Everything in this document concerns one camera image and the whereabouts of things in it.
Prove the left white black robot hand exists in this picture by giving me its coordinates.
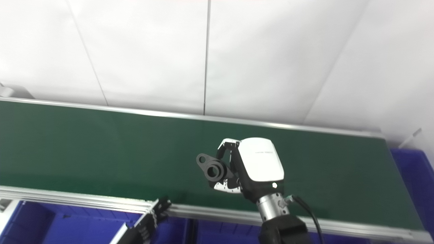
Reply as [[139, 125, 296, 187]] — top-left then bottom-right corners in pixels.
[[108, 196, 172, 244]]

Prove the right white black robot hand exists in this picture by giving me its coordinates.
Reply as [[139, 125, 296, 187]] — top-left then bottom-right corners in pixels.
[[213, 137, 285, 204]]

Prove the black flanged machine part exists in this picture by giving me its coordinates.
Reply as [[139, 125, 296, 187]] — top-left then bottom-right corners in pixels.
[[196, 153, 235, 182]]

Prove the blue plastic bin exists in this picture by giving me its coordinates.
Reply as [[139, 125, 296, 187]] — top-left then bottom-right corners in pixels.
[[0, 200, 191, 244], [390, 148, 434, 240], [195, 219, 373, 244]]

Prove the green conveyor belt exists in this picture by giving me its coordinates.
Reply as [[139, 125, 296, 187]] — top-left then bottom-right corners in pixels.
[[0, 101, 425, 231]]

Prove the grey conveyor end housing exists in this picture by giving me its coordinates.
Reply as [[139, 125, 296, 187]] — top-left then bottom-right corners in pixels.
[[0, 83, 16, 99]]

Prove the white thin rod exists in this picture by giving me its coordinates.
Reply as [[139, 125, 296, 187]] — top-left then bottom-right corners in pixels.
[[398, 128, 423, 149]]

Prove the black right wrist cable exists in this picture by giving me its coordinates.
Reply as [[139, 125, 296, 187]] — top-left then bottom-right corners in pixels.
[[283, 195, 326, 244]]

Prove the aluminium conveyor side rail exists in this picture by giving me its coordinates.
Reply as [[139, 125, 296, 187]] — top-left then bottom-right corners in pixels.
[[0, 97, 384, 139], [0, 185, 434, 243]]

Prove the white conveyor support bracket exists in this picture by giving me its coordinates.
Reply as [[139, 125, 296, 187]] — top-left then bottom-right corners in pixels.
[[0, 199, 21, 231]]

